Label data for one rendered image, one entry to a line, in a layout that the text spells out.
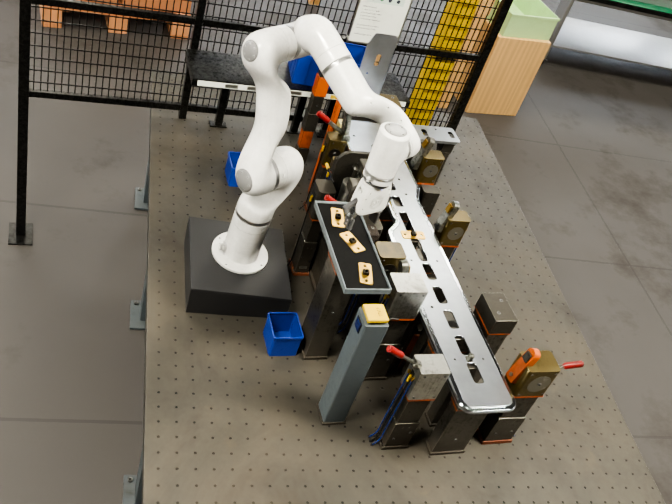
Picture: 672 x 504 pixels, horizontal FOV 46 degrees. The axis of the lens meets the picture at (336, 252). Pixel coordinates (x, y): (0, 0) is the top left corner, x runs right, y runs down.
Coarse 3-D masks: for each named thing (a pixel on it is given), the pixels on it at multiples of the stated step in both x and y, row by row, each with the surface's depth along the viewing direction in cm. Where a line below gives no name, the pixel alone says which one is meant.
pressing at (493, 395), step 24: (360, 144) 299; (408, 168) 297; (408, 192) 285; (408, 216) 274; (408, 240) 264; (432, 240) 268; (432, 264) 258; (432, 288) 250; (456, 288) 253; (432, 312) 241; (456, 312) 244; (432, 336) 233; (456, 336) 237; (480, 336) 239; (456, 360) 229; (480, 360) 232; (456, 384) 222; (480, 384) 225; (504, 384) 227; (480, 408) 218; (504, 408) 221
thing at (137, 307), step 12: (144, 192) 389; (144, 204) 391; (144, 288) 327; (132, 300) 344; (144, 300) 329; (132, 312) 339; (144, 312) 334; (132, 324) 334; (144, 324) 336; (132, 480) 283; (132, 492) 279
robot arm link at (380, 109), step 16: (336, 64) 205; (352, 64) 207; (336, 80) 206; (352, 80) 205; (336, 96) 209; (352, 96) 205; (368, 96) 206; (352, 112) 207; (368, 112) 209; (384, 112) 211; (400, 112) 212; (416, 144) 211
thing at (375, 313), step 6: (366, 306) 212; (372, 306) 212; (378, 306) 213; (366, 312) 210; (372, 312) 211; (378, 312) 211; (384, 312) 212; (366, 318) 210; (372, 318) 209; (378, 318) 210; (384, 318) 210
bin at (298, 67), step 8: (352, 48) 324; (360, 48) 324; (352, 56) 326; (360, 56) 327; (288, 64) 322; (296, 64) 308; (304, 64) 308; (312, 64) 308; (296, 72) 310; (304, 72) 310; (312, 72) 311; (296, 80) 312; (304, 80) 313; (312, 80) 313; (328, 88) 317
